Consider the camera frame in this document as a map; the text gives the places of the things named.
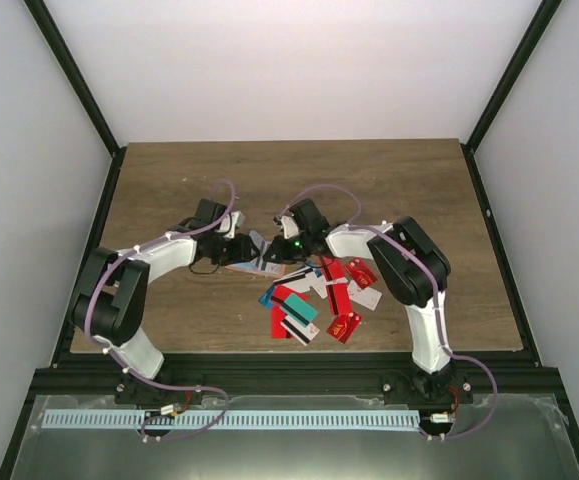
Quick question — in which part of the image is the red card upper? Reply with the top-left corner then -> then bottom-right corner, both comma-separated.
319,256 -> 346,282

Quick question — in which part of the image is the white card black stripe upper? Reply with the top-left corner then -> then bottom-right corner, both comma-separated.
277,267 -> 327,299

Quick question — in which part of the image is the blue card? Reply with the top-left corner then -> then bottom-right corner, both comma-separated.
258,285 -> 283,309

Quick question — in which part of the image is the white card right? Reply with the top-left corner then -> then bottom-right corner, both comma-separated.
347,281 -> 382,311

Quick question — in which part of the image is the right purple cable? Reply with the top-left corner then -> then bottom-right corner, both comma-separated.
281,183 -> 499,442

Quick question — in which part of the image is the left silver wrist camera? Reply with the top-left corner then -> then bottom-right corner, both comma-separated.
217,211 -> 245,239

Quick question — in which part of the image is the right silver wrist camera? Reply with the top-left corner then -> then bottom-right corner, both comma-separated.
274,215 -> 300,240

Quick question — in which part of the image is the light blue slotted cable duct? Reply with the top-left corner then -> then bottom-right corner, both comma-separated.
41,409 -> 420,431

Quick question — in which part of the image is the left black frame post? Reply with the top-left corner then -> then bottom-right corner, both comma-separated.
22,0 -> 122,154

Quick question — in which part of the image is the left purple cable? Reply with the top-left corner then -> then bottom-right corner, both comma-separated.
82,179 -> 238,442

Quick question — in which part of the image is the pink card holder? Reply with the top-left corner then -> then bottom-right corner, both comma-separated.
227,230 -> 286,278

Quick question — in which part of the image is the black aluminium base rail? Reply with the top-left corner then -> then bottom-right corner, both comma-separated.
29,351 -> 563,397

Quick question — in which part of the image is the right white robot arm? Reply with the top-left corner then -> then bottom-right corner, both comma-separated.
263,198 -> 453,403

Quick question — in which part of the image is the red VIP card right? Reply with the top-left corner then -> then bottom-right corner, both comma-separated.
344,258 -> 378,290

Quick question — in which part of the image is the red vip card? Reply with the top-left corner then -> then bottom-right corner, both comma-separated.
327,312 -> 362,344
344,258 -> 378,290

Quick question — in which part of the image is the teal card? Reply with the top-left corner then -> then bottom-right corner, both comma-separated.
280,294 -> 318,326

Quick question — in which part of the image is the right black frame post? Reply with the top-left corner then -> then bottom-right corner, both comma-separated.
466,0 -> 564,149

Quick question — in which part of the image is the red card black stripe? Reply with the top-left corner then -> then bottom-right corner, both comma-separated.
270,285 -> 310,341
326,283 -> 353,316

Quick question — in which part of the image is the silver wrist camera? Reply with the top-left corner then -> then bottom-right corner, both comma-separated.
274,215 -> 300,240
217,211 -> 245,239

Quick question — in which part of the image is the black frame post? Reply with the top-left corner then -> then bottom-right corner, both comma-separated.
466,0 -> 564,149
22,0 -> 122,154

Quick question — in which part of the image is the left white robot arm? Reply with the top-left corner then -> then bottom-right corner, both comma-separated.
67,199 -> 260,404

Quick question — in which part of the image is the red VIP card front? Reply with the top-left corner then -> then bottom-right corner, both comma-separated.
327,312 -> 362,344

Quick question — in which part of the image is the purple cable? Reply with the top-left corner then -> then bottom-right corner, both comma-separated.
82,179 -> 238,442
281,183 -> 499,442

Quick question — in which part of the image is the white card centre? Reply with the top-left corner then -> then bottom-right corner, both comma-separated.
280,315 -> 320,345

